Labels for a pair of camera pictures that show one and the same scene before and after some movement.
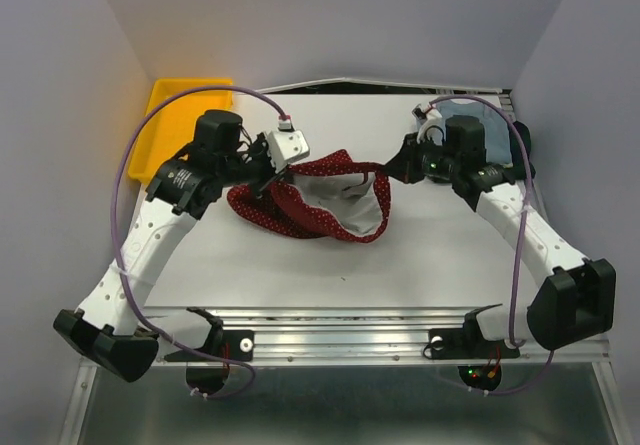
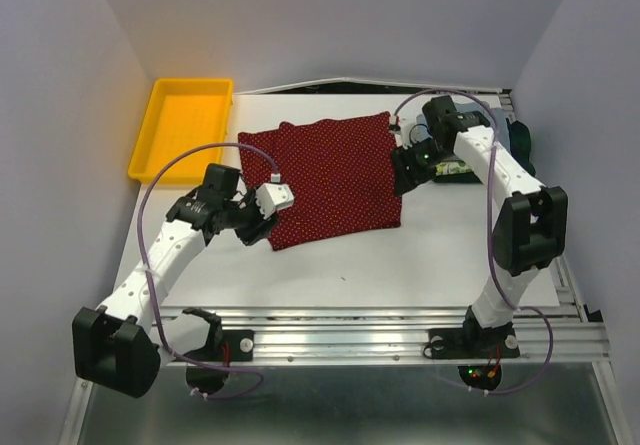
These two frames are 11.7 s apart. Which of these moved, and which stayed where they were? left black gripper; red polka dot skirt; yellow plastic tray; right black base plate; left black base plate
Moved: red polka dot skirt; left black gripper
Stayed: left black base plate; right black base plate; yellow plastic tray
